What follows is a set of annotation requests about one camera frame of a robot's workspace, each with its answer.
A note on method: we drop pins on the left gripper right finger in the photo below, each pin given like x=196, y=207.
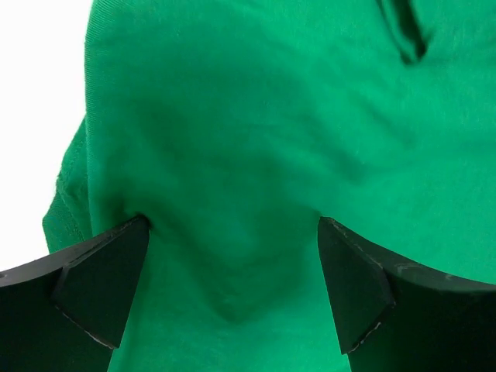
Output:
x=393, y=314

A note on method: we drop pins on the green t-shirt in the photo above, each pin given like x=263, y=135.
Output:
x=233, y=126

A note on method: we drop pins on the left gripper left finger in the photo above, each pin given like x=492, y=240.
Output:
x=67, y=311

